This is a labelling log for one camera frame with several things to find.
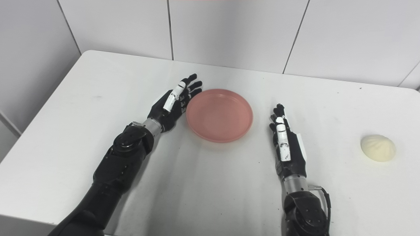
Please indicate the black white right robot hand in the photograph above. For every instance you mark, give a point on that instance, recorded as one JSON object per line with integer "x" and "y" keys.
{"x": 292, "y": 157}

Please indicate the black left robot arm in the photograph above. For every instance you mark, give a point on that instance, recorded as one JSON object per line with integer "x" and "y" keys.
{"x": 115, "y": 173}

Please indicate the pink round plate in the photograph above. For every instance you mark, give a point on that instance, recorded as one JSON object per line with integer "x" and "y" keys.
{"x": 219, "y": 114}

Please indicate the white steamed bun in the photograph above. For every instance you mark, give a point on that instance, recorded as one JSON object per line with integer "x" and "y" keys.
{"x": 378, "y": 148}

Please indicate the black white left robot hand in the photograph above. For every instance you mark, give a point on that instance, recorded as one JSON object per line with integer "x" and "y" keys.
{"x": 167, "y": 108}

